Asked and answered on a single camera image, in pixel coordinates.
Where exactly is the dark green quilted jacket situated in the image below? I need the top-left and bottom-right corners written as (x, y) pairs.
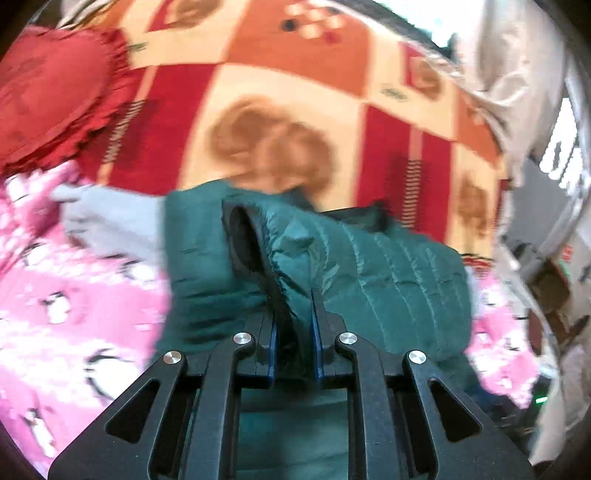
top-left (156, 181), bottom-right (478, 479)

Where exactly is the pink penguin bedsheet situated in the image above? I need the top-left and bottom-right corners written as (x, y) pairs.
top-left (0, 158), bottom-right (541, 478)

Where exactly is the grey folded sweater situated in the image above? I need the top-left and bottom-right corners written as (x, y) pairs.
top-left (50, 183), bottom-right (164, 269)

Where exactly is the red orange rose blanket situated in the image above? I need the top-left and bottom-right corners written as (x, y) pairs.
top-left (79, 1), bottom-right (507, 259)

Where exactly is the red heart ruffled pillow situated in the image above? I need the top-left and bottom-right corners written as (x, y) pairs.
top-left (1, 25), bottom-right (131, 177)

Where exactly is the beige curtain right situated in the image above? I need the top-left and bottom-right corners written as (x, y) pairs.
top-left (450, 0), bottom-right (583, 186)

